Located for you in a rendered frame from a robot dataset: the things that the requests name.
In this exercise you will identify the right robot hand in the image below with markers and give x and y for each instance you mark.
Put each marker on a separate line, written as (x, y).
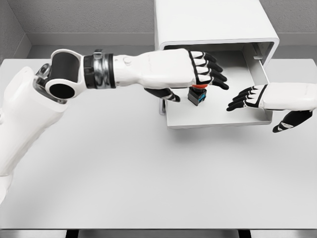
(284, 95)

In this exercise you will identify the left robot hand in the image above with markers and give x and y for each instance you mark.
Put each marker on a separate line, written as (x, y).
(168, 69)

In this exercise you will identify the black load switch red button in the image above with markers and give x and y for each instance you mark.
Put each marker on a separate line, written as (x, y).
(196, 97)

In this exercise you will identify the white cabinet drawer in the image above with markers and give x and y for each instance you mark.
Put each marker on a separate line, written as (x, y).
(215, 115)

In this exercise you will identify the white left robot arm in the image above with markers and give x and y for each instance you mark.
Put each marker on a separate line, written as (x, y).
(29, 116)

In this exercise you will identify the white tabletop storage cabinet housing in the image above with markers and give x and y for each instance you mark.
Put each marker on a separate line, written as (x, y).
(210, 19)

